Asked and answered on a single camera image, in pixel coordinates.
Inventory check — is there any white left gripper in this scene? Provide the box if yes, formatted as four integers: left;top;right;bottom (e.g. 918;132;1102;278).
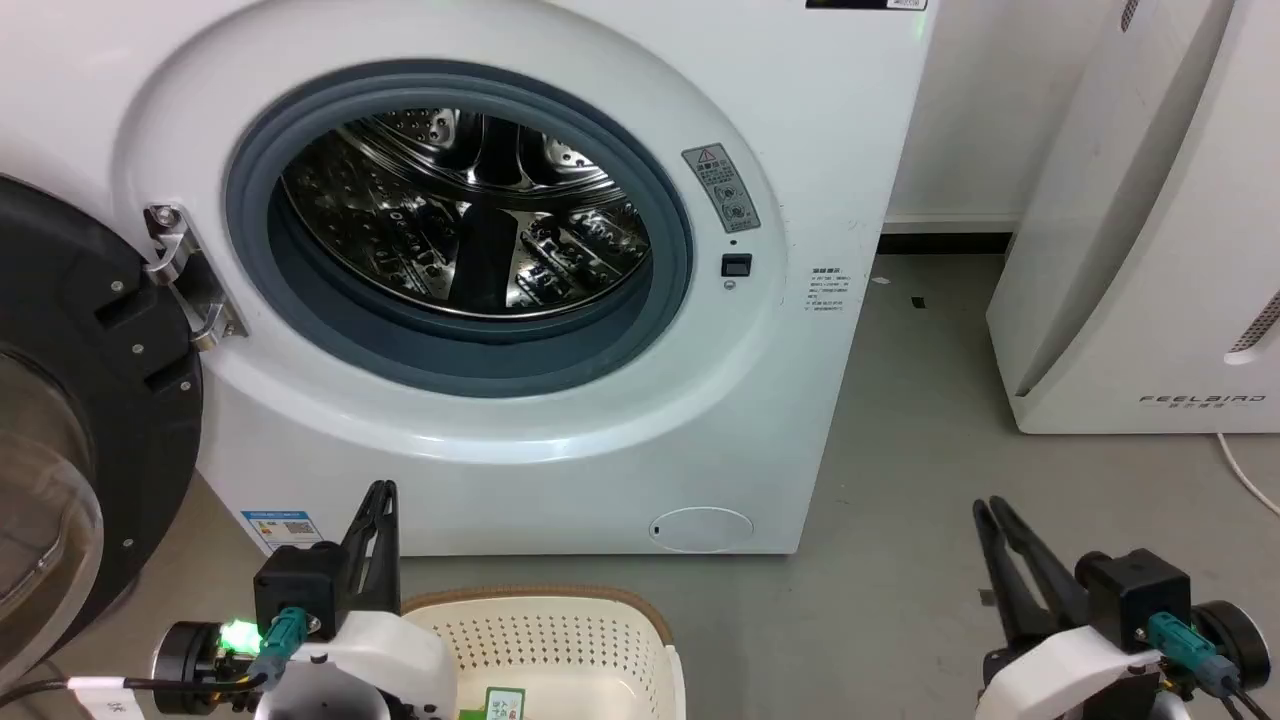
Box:
252;481;458;720

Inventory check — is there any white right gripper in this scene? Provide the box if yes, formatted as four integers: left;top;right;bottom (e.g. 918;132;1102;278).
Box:
972;496;1169;720

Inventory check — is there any white power cable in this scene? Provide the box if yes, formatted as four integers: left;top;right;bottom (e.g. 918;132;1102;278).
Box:
1215;432;1280;518

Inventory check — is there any blue energy label sticker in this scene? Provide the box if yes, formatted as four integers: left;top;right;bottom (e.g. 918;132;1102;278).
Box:
240;510;325;556

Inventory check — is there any round white filter cover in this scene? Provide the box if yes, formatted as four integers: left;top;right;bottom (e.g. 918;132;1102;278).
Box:
648;506;755;553

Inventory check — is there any white front-load washing machine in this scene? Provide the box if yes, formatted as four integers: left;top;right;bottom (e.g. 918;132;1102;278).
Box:
0;0;941;557

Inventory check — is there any grey warning sticker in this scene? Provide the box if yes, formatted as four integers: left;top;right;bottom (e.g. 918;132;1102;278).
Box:
682;143;762;235

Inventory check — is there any metal door hinge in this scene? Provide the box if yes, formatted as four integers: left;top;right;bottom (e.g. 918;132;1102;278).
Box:
144;204;249;352

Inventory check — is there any small printed instruction label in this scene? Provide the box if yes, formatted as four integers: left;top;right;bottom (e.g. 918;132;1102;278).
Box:
808;265;851;317

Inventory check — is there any grey rubber door gasket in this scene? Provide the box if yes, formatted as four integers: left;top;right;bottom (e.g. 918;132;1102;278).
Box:
224;60;695;399

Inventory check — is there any white air purifier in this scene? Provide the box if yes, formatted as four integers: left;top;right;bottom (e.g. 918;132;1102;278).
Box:
986;0;1280;435

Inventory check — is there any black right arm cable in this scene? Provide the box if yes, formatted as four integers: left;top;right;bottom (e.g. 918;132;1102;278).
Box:
1146;612;1280;720

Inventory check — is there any black round washer door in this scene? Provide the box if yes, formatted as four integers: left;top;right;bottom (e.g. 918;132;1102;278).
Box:
0;175;205;691

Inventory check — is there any stainless steel washing machine drum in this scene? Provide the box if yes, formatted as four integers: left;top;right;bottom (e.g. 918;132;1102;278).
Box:
281;107;653;321

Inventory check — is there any cream perforated laundry basket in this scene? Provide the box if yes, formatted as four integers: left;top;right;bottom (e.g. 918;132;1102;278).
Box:
400;586;687;720

